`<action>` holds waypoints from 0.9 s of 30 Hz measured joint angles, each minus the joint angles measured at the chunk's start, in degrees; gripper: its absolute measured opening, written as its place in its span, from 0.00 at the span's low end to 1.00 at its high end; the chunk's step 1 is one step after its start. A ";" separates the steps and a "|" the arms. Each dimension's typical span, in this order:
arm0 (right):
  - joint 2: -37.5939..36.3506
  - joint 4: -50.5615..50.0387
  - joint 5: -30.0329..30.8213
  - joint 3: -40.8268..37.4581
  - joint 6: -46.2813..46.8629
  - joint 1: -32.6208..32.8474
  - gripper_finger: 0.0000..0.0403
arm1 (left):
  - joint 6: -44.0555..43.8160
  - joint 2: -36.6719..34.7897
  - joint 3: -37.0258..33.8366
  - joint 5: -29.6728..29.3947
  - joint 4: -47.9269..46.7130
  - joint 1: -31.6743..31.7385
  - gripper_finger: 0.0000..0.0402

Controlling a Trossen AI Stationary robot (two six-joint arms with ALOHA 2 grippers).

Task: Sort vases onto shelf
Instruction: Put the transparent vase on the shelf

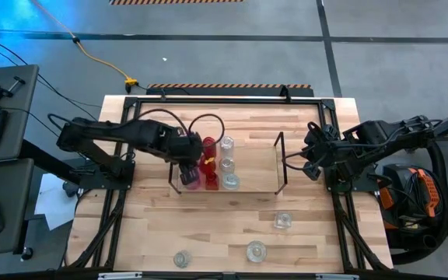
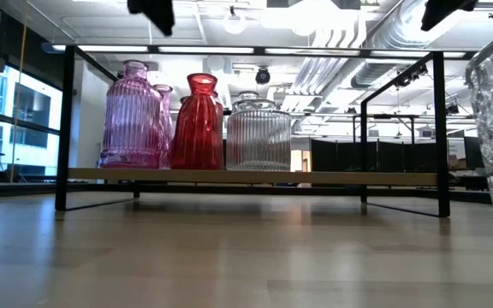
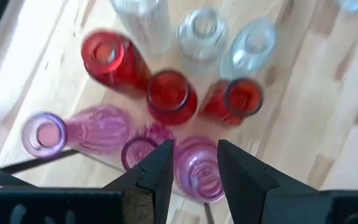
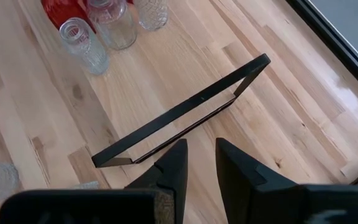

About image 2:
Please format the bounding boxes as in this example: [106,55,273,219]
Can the large red pleated vase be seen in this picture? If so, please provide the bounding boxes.
[169,72,225,171]

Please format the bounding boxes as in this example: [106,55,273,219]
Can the large window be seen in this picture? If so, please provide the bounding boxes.
[0,63,63,177]

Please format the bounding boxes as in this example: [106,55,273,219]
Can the black ceiling camera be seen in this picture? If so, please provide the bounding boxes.
[254,67,272,86]

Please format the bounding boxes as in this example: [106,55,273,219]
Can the slender pink glass vase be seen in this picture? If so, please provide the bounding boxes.
[151,83,176,170]

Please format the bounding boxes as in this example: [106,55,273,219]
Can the clear ribbed glass jar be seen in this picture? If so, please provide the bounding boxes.
[225,98,293,172]

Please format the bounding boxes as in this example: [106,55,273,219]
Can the black metal wooden shelf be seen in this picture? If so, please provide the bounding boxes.
[54,44,452,218]

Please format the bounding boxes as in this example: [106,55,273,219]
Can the black overhead light bar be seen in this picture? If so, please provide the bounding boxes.
[40,41,493,60]

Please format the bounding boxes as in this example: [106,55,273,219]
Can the clear diamond-pattern glass vase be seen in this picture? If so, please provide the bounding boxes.
[236,90,261,103]

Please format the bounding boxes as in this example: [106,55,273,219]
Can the silver ventilation ducts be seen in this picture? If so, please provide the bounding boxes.
[291,0,427,112]

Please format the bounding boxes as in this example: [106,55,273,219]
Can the yellow extension cable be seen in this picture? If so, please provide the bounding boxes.
[9,0,32,183]

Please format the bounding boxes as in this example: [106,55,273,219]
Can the large pink ribbed vase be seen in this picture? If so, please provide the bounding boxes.
[98,59,165,169]

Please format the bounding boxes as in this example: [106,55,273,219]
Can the round white ceiling lamp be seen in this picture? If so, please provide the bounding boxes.
[223,12,247,36]

